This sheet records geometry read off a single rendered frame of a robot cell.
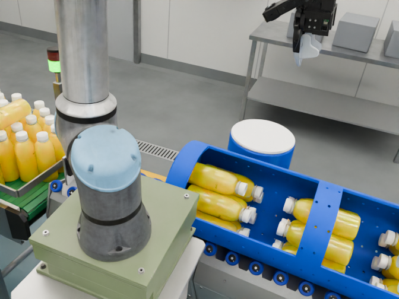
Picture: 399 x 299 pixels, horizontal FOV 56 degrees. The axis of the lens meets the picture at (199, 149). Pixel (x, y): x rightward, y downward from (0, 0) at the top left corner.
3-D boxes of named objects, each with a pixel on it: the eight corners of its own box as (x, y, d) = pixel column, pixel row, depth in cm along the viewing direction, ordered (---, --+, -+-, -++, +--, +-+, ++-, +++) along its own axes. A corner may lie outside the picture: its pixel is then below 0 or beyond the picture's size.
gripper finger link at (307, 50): (314, 73, 92) (320, 37, 86) (291, 70, 94) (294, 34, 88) (317, 68, 94) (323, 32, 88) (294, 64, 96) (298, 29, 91)
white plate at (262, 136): (305, 134, 166) (304, 136, 166) (252, 113, 179) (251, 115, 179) (276, 160, 147) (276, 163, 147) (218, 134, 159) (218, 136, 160)
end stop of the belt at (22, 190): (19, 197, 129) (18, 190, 128) (18, 196, 130) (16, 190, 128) (93, 144, 160) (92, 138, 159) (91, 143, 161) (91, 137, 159)
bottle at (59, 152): (59, 175, 149) (53, 136, 139) (49, 167, 153) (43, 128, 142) (74, 168, 154) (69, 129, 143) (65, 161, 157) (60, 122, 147)
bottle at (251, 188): (202, 183, 126) (255, 202, 120) (196, 183, 119) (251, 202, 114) (209, 164, 126) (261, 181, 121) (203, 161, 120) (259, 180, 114)
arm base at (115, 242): (123, 274, 71) (119, 240, 65) (61, 241, 76) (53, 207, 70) (164, 221, 82) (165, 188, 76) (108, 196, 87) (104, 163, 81)
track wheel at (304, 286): (309, 277, 106) (309, 276, 108) (295, 284, 107) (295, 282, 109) (317, 293, 105) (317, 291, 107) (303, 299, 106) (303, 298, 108)
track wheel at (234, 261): (235, 248, 113) (236, 247, 115) (222, 254, 114) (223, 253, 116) (241, 262, 112) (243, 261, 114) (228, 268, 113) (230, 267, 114)
